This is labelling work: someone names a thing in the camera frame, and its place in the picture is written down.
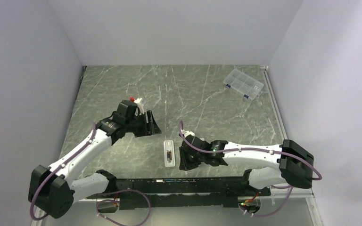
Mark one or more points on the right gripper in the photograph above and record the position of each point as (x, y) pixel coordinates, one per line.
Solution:
(185, 165)

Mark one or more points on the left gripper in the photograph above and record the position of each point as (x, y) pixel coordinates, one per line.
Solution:
(148, 129)

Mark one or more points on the white remote control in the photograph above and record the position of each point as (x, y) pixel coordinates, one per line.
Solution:
(169, 153)

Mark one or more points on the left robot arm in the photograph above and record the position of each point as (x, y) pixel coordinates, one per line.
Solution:
(55, 188)

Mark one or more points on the clear plastic organizer box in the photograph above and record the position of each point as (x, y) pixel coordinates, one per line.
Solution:
(243, 84)

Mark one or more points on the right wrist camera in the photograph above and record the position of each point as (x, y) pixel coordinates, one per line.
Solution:
(186, 133)

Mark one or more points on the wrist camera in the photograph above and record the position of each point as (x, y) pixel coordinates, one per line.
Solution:
(140, 102)
(186, 133)

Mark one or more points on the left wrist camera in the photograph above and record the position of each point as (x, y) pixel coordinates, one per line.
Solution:
(140, 102)

